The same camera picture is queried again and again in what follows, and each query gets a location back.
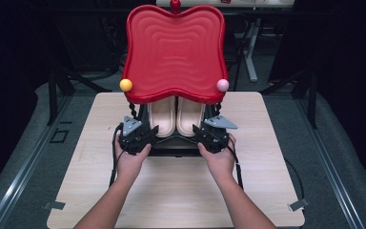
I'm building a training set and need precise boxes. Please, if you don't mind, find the person's left hand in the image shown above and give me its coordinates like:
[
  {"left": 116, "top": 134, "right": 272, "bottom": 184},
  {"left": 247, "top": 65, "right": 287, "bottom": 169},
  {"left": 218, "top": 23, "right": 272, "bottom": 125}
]
[{"left": 113, "top": 135, "right": 153, "bottom": 183}]

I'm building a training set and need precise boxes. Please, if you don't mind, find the person's right hand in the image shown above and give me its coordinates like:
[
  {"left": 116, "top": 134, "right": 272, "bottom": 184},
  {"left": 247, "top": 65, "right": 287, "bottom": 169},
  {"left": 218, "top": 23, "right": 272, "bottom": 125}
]
[{"left": 197, "top": 133, "right": 237, "bottom": 185}]

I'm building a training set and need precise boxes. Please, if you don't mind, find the white background desk top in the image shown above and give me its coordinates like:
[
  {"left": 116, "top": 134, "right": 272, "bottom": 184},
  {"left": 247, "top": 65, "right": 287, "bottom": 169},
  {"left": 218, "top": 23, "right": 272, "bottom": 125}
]
[{"left": 155, "top": 0, "right": 295, "bottom": 10}]

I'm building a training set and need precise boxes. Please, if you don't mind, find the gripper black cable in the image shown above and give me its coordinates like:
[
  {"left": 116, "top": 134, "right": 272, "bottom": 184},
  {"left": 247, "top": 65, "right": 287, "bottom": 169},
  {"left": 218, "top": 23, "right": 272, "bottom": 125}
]
[
  {"left": 225, "top": 139, "right": 245, "bottom": 191},
  {"left": 108, "top": 122, "right": 126, "bottom": 189}
]

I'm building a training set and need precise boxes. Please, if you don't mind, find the grey metal floor rail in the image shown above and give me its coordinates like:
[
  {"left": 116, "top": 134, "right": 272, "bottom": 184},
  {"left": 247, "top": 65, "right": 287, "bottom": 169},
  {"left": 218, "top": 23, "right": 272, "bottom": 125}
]
[
  {"left": 0, "top": 94, "right": 74, "bottom": 229},
  {"left": 294, "top": 94, "right": 366, "bottom": 229}
]

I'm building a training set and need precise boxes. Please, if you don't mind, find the white desk leg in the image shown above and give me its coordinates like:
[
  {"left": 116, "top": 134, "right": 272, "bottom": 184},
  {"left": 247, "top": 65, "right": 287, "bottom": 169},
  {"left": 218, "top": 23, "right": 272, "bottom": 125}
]
[{"left": 241, "top": 18, "right": 262, "bottom": 84}]

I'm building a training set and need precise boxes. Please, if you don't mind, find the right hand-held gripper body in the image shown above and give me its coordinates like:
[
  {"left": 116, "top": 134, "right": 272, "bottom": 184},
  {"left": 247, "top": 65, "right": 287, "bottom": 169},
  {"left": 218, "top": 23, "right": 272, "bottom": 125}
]
[{"left": 199, "top": 114, "right": 238, "bottom": 155}]

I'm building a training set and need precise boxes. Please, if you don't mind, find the black metal stand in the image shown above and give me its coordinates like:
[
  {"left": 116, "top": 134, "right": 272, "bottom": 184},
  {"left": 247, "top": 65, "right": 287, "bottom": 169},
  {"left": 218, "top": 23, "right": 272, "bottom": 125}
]
[
  {"left": 259, "top": 68, "right": 319, "bottom": 130},
  {"left": 47, "top": 63, "right": 112, "bottom": 126}
]

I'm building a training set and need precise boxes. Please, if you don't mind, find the grey tape piece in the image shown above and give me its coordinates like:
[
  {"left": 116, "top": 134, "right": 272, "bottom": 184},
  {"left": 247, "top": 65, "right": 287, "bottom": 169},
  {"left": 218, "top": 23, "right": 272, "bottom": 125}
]
[
  {"left": 42, "top": 200, "right": 67, "bottom": 211},
  {"left": 288, "top": 198, "right": 311, "bottom": 213}
]

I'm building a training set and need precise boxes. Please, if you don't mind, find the cream clog shoe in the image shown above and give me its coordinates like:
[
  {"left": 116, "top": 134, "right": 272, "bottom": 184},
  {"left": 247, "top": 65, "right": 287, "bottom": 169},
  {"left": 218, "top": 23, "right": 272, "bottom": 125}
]
[
  {"left": 175, "top": 96, "right": 206, "bottom": 138},
  {"left": 147, "top": 96, "right": 176, "bottom": 138}
]

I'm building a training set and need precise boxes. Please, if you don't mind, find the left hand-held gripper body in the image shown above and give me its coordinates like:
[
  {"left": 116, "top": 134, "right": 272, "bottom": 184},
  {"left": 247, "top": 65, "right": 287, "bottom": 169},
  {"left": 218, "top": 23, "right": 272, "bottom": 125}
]
[{"left": 117, "top": 115, "right": 155, "bottom": 156}]

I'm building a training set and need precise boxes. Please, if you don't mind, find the thin black cable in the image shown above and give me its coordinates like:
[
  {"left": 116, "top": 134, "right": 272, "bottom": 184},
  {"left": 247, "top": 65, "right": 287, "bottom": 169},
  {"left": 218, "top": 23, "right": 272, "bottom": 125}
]
[{"left": 284, "top": 157, "right": 306, "bottom": 202}]

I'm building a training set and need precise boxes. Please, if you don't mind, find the red and black shoe rack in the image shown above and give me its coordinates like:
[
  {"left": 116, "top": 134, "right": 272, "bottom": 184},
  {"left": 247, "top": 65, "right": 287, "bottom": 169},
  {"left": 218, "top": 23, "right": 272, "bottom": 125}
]
[{"left": 119, "top": 0, "right": 231, "bottom": 157}]

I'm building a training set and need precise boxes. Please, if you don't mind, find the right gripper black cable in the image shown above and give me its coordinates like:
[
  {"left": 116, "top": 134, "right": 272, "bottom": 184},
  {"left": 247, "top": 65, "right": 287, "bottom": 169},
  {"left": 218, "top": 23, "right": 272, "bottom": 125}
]
[{"left": 225, "top": 139, "right": 245, "bottom": 191}]

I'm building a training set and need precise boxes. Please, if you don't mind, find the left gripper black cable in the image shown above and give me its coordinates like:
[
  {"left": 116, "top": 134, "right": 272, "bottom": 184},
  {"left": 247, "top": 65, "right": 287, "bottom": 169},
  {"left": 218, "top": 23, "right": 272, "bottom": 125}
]
[{"left": 108, "top": 122, "right": 126, "bottom": 189}]

